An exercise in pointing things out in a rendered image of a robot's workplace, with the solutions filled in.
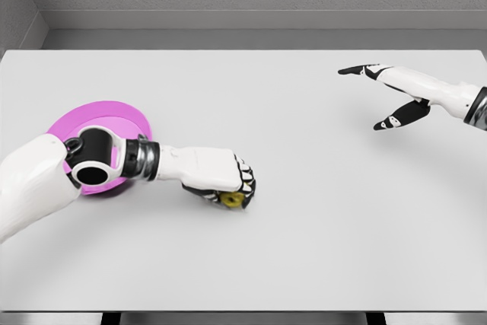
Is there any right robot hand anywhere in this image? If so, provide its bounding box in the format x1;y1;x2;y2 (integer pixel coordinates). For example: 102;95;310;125
337;64;434;132

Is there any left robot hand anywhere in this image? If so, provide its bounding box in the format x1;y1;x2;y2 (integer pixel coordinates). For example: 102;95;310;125
178;146;257;211

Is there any yellow apple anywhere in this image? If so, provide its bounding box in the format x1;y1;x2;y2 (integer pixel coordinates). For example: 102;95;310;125
220;190;244;210

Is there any pink plate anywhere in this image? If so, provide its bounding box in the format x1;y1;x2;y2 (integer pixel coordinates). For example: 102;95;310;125
46;100;154;197

